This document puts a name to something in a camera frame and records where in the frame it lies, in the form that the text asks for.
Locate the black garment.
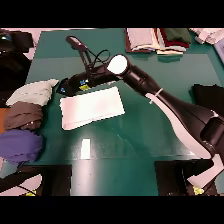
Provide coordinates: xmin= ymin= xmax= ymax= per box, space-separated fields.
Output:
xmin=191 ymin=83 xmax=224 ymax=118

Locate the pale green garment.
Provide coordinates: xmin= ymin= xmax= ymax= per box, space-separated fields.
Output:
xmin=5 ymin=78 xmax=60 ymax=107

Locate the white shirt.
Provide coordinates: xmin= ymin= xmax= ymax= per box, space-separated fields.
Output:
xmin=59 ymin=86 xmax=126 ymax=131

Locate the dark green garment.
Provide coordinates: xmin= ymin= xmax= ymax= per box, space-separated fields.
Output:
xmin=163 ymin=28 xmax=193 ymax=45

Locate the cream garment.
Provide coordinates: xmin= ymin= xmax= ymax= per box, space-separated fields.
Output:
xmin=155 ymin=32 xmax=185 ymax=56

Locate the white garment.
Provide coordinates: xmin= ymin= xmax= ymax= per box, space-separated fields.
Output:
xmin=189 ymin=28 xmax=224 ymax=45

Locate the black cable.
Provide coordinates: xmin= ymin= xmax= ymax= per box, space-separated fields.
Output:
xmin=87 ymin=49 xmax=111 ymax=72

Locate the dark red garment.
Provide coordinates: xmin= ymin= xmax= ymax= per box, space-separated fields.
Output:
xmin=124 ymin=28 xmax=192 ymax=54

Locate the purple garment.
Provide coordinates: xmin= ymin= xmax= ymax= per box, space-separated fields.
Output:
xmin=0 ymin=128 xmax=45 ymax=165

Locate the grey-brown garment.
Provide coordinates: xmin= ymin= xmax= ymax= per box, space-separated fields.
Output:
xmin=3 ymin=101 xmax=44 ymax=131

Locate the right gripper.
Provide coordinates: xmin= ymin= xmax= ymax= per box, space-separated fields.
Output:
xmin=56 ymin=69 xmax=100 ymax=96

